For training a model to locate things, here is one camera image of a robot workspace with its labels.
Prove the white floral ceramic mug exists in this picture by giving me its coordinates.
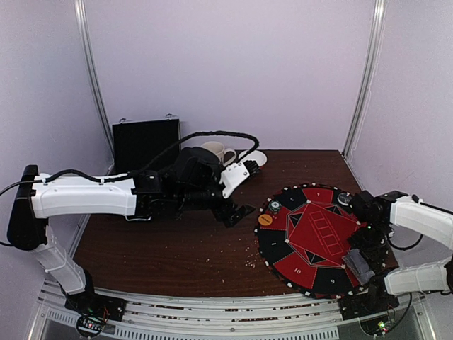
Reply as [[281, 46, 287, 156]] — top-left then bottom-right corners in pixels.
[[201, 141, 237, 166]]

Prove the aluminium frame post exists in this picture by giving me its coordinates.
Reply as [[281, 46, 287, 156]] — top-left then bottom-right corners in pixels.
[[74, 0, 115, 159], [343, 0, 387, 160]]

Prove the red black poker mat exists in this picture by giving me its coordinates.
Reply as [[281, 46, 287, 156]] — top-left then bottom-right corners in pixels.
[[254, 183, 365, 298]]

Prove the deck of playing cards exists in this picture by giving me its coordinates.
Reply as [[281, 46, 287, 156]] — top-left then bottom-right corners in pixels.
[[343, 249, 374, 285]]

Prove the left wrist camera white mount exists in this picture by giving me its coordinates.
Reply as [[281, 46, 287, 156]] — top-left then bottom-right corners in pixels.
[[219, 162, 250, 199]]

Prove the orange white ceramic bowl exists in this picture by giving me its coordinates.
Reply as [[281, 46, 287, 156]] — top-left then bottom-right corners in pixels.
[[238, 150, 268, 167]]

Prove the aluminium front rail base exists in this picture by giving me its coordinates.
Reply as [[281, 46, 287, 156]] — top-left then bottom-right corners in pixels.
[[25, 280, 440, 339]]

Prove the right aluminium frame post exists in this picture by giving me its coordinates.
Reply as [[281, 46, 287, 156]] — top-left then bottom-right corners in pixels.
[[343, 0, 387, 160]]

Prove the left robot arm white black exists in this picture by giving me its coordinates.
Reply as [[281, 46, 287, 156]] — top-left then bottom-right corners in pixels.
[[7, 140, 260, 317]]

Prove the stack of poker chips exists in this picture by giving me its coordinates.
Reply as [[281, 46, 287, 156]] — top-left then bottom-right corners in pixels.
[[268, 200, 282, 215]]

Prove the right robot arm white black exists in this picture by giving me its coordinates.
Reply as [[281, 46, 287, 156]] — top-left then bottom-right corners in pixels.
[[343, 191, 452, 313]]

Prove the orange big blind button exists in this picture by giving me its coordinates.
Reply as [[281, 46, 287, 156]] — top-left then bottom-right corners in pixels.
[[258, 214, 273, 227]]

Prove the black dealer button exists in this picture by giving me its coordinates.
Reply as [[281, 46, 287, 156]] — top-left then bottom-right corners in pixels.
[[337, 192, 352, 206]]

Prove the left aluminium frame post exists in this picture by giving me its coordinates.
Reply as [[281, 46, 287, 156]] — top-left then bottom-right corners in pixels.
[[74, 0, 115, 159]]

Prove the black poker chip case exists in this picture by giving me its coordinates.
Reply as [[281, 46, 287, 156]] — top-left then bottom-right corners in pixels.
[[113, 119, 180, 174]]

